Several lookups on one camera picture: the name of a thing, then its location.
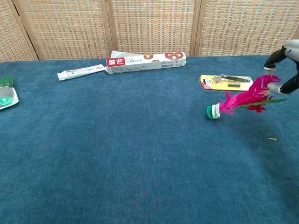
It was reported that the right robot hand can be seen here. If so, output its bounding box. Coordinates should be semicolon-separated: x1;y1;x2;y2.
263;39;299;95

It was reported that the pink feather shuttlecock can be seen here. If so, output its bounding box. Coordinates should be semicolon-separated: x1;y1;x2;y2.
206;74;287;120

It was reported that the woven rattan folding screen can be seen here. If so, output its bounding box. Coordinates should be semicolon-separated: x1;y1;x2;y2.
0;0;299;63

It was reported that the yellow packaged tool card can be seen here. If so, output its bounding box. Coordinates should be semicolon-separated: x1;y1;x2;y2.
199;74;259;92

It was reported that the white red baking paper box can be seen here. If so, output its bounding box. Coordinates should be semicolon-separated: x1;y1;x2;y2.
104;50;187;75

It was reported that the blue table cloth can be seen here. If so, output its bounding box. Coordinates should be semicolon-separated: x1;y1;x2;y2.
0;53;299;224

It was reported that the green white packet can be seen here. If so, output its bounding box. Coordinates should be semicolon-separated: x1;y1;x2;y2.
0;76;19;111

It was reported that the white toothpaste tube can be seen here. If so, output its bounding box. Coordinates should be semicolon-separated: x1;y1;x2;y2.
57;63;105;82

